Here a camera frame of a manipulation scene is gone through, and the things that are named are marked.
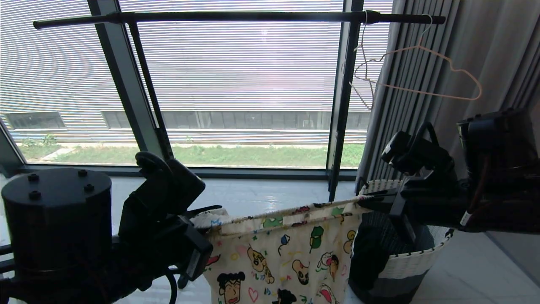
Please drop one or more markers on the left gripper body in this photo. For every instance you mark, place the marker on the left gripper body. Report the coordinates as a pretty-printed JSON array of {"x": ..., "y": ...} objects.
[{"x": 168, "y": 245}]

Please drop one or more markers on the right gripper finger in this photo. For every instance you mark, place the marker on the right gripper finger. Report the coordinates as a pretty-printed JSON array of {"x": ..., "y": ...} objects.
[{"x": 379, "y": 202}]

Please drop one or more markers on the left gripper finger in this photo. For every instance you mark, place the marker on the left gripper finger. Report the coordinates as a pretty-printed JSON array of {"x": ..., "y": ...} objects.
[{"x": 207, "y": 210}]

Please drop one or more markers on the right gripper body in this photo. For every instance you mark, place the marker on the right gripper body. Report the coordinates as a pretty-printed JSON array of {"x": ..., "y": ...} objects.
[{"x": 434, "y": 207}]

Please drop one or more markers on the cream printed garment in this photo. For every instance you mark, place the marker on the cream printed garment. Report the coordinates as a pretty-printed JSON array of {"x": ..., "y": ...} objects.
[{"x": 287, "y": 257}]

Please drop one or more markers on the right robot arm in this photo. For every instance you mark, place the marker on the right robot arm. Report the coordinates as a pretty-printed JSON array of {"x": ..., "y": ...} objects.
[{"x": 502, "y": 177}]

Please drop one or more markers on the white laundry basket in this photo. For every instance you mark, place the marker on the white laundry basket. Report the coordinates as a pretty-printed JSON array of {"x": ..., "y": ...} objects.
[{"x": 415, "y": 261}]

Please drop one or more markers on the pink clothes hanger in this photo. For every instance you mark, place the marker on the pink clothes hanger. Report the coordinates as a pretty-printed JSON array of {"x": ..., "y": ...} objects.
[
  {"x": 464, "y": 72},
  {"x": 370, "y": 90}
]

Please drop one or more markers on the black clothes rack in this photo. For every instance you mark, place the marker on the black clothes rack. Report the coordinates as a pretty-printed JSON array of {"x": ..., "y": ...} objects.
[{"x": 236, "y": 17}]

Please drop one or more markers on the black garment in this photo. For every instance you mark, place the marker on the black garment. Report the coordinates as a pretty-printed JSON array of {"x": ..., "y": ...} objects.
[{"x": 369, "y": 257}]

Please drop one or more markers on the window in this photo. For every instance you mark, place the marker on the window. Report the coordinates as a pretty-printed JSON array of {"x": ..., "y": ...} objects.
[{"x": 236, "y": 84}]

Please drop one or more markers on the beige curtain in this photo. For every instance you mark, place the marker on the beige curtain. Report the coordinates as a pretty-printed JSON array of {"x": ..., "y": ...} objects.
[{"x": 476, "y": 38}]

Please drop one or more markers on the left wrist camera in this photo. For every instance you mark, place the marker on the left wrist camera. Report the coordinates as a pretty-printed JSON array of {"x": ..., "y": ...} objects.
[{"x": 183, "y": 183}]

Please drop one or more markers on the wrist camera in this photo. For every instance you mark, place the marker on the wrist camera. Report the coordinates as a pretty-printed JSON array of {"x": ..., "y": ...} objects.
[
  {"x": 183, "y": 183},
  {"x": 415, "y": 154}
]

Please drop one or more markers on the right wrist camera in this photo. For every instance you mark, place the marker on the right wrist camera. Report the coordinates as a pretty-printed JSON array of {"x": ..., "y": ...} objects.
[{"x": 415, "y": 154}]

